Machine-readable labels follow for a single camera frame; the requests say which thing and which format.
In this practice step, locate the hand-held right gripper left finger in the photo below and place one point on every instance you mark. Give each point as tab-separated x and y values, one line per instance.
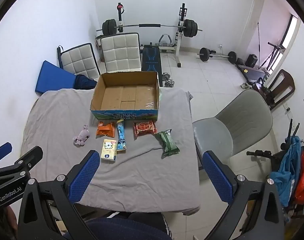
84	175

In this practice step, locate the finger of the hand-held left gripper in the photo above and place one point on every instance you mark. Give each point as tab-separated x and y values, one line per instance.
1	153
27	160

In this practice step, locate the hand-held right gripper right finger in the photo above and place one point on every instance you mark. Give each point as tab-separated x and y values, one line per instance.
216	175

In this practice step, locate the yellow white tissue pack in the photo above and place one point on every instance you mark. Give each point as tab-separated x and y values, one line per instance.
109	150

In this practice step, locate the purple plush toy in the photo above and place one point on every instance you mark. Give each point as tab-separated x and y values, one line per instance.
81	137

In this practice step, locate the orange snack packet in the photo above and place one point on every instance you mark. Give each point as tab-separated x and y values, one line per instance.
105	130

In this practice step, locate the long blue snack packet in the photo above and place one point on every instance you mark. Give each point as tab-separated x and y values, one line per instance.
121	137

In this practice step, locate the green snack packet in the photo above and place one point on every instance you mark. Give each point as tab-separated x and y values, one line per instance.
168	143

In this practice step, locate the red snack packet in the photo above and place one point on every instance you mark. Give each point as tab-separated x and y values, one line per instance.
145	128

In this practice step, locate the cardboard box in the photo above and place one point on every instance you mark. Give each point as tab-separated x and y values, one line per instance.
127	97

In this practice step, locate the person's left forearm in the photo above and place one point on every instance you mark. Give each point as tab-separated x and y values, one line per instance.
10	220

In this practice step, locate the black scooter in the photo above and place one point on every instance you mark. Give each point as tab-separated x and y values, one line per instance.
259	153

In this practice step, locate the grey table cloth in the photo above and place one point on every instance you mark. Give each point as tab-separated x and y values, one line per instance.
142	175

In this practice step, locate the grey plastic chair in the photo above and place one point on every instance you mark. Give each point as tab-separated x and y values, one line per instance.
241	120

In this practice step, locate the person's dark trousers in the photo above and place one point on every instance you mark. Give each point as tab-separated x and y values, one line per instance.
122	226

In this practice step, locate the light blue cloth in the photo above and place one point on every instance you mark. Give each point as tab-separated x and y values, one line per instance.
289	175

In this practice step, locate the blue foam mat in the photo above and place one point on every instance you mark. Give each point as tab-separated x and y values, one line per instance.
53	78

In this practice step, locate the dark blue cloth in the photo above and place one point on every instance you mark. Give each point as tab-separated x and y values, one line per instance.
83	82

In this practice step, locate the pair of slippers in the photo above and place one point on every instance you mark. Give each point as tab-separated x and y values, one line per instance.
246	85

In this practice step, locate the small chrome dumbbell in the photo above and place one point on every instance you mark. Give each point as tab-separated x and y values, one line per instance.
166	76
169	83

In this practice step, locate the black treadmill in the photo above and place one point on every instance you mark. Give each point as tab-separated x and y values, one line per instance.
251	73

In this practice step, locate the black blue slim bag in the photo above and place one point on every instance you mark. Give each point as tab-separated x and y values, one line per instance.
59	55

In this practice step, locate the white padded chair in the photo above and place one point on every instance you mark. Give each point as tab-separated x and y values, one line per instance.
120	52
78	61

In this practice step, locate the brown wooden chair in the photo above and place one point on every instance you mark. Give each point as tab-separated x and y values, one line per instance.
286	80

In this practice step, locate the black speaker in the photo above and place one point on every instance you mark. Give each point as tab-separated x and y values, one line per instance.
251	60

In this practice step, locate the short barbell with black plates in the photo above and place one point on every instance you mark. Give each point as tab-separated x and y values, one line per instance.
219	54

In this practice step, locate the black blue weight bench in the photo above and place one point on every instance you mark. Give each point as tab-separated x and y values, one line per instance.
152	60

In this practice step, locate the white bench press rack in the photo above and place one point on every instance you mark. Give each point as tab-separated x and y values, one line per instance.
178	45

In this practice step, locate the thin black pole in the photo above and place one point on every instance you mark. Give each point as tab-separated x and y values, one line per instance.
258	42

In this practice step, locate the large barbell with black plates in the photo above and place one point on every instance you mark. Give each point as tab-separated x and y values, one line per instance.
149	25

